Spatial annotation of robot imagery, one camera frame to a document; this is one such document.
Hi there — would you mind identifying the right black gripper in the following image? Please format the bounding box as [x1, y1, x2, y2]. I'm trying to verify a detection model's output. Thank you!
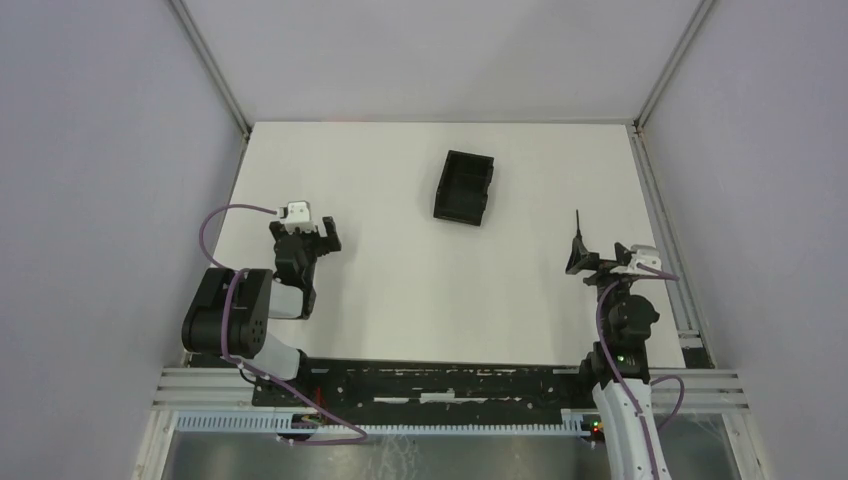
[565, 238, 640, 340]

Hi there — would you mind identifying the red handled screwdriver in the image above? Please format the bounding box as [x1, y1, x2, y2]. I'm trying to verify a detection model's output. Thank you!
[572, 209, 583, 250]

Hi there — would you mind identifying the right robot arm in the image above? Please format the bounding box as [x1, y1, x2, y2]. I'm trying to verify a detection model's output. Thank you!
[565, 231, 679, 479]

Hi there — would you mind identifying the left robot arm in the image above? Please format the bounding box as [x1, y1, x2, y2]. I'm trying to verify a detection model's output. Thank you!
[181, 216, 342, 408]

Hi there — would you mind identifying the black plastic bin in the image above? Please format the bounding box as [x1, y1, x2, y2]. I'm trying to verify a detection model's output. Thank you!
[433, 150, 494, 227]

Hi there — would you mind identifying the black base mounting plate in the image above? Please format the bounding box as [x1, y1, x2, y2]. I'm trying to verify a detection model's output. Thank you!
[293, 358, 594, 426]

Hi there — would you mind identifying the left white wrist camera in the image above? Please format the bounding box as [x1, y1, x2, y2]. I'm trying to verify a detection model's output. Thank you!
[277, 200, 312, 224]

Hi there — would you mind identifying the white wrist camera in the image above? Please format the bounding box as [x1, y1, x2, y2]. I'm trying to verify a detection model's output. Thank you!
[277, 200, 312, 224]
[619, 245, 662, 275]

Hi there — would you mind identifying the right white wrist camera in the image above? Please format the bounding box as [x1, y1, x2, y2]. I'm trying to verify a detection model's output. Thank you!
[619, 245, 662, 275]

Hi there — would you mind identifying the right side table rail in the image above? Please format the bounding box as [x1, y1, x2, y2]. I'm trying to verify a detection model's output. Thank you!
[626, 125, 716, 368]

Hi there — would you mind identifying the left corner aluminium post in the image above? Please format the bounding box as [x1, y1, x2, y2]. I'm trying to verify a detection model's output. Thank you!
[166, 0, 252, 142]

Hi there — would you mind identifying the corner aluminium post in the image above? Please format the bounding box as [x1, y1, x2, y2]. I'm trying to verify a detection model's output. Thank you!
[633, 0, 716, 131]
[166, 0, 252, 142]

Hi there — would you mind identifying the aluminium frame rail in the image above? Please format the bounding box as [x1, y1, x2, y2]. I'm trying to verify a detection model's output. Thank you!
[152, 368, 750, 414]

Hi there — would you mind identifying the light blue cable duct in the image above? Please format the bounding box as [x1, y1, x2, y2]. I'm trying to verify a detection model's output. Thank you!
[176, 411, 591, 437]

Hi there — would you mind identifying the right corner aluminium post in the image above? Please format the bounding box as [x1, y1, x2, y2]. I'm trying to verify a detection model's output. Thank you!
[633, 0, 716, 131]

